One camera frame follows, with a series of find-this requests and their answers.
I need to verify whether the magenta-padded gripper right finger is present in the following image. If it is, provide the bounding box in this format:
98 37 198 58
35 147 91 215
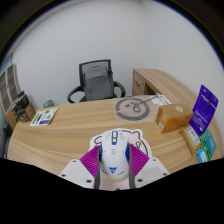
127 143 170 189

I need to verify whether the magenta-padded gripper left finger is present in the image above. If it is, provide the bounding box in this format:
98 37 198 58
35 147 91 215
58 144 102 190

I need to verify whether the white blue yellow computer mouse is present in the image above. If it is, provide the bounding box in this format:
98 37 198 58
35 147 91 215
98 129 131 182

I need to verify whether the pink cloud-shaped mouse pad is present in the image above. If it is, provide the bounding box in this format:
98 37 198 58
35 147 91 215
89 128 154 192

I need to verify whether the slim tan box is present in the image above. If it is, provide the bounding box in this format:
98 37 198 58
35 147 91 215
179 124 203 155

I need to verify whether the blue packet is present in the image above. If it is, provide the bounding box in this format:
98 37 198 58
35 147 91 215
196 148 209 164

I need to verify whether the small brown cardboard box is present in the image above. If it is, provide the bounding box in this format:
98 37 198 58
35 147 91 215
155 103 194 134

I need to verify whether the green blue sticker sheet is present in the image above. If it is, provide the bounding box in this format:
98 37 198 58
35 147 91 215
29 106 60 127

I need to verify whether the green packet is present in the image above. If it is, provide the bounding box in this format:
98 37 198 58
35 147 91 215
199 129 218 161

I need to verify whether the white paper sheet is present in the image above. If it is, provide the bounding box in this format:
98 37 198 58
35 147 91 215
156 93 173 105

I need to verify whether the brown cardboard carton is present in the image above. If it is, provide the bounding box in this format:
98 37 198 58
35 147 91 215
13 101 37 123

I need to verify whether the black mesh office chair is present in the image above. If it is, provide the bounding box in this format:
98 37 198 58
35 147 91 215
67 59 127 104

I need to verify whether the purple card package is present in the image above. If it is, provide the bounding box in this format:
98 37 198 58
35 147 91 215
189 84 219 138

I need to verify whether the black box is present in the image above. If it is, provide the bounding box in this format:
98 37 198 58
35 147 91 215
13 90 30 113

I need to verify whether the grey backpack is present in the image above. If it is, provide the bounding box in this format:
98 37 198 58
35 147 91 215
83 65 115 102

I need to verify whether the wooden side desk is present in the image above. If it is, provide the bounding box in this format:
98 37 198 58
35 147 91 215
132 68 198 111

